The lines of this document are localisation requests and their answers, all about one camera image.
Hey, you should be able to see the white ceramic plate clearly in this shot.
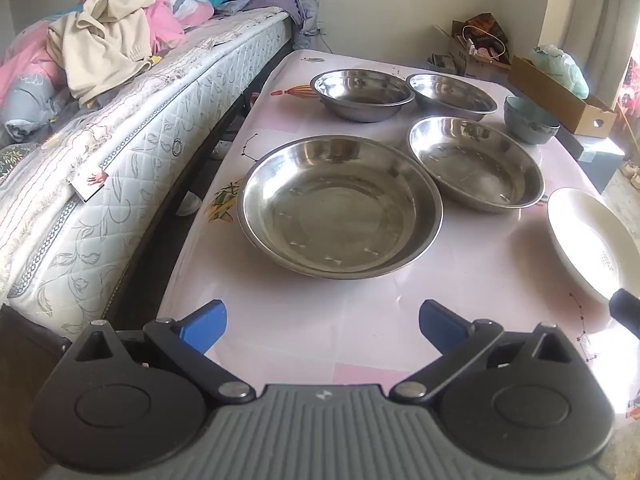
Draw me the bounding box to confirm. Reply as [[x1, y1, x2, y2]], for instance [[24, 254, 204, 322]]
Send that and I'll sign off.
[[546, 188, 639, 304]]

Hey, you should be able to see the medium steel plate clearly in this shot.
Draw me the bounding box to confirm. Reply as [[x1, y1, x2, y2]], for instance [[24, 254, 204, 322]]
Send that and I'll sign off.
[[406, 117, 546, 214]]

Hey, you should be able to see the large steel plate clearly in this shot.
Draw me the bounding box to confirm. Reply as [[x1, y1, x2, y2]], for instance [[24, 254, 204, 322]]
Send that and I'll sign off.
[[236, 134, 444, 280]]

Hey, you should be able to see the teal ceramic bowl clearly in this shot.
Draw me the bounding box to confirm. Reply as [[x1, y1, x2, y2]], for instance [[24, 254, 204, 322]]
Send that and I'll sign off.
[[503, 96, 560, 145]]

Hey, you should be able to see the steel bowl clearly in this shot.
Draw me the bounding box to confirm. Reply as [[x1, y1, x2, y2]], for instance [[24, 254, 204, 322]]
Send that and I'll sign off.
[[310, 68, 414, 124], [406, 74, 498, 122]]

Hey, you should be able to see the grey storage box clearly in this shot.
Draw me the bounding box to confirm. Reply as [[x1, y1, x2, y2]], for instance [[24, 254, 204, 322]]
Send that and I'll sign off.
[[555, 127, 625, 194]]

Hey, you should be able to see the quilted mattress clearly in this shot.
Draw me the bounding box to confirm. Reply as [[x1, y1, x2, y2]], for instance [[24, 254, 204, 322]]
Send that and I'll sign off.
[[1, 8, 293, 339]]

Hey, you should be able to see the brown cardboard box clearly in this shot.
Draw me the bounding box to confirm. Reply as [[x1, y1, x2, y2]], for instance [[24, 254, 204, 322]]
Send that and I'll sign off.
[[508, 56, 616, 139]]

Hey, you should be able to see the green plastic bag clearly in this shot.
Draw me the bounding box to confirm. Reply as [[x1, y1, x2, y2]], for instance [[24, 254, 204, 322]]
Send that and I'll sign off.
[[529, 44, 590, 100]]

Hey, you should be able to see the pink floral blanket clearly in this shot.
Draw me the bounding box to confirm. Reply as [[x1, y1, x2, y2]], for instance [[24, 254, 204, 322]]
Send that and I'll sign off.
[[0, 0, 216, 111]]

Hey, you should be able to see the open carton with clutter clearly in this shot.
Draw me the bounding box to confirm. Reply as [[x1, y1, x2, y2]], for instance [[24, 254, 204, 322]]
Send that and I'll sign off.
[[426, 20, 511, 81]]

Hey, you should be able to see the beige cloth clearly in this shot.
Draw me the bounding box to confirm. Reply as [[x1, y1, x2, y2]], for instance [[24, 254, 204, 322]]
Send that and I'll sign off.
[[47, 0, 155, 105]]

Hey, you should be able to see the purple grey bedsheet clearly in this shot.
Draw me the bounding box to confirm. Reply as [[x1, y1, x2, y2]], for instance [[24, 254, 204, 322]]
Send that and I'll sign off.
[[216, 0, 320, 36]]

